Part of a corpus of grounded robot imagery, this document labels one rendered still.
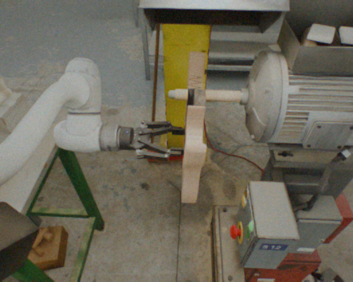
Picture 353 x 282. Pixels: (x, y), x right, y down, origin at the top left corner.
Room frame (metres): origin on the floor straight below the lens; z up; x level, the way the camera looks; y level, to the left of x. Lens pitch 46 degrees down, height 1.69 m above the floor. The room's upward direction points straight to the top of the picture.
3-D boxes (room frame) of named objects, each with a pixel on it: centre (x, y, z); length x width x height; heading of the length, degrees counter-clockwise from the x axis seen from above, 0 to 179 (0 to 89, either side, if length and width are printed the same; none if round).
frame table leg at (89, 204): (0.81, 0.52, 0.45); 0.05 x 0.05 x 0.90; 87
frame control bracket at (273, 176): (0.41, -0.31, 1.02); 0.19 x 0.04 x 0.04; 177
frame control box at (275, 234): (0.35, -0.30, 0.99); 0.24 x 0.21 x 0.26; 87
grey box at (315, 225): (0.43, -0.46, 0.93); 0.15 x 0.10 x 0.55; 87
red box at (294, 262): (0.42, -0.46, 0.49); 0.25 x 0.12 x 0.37; 87
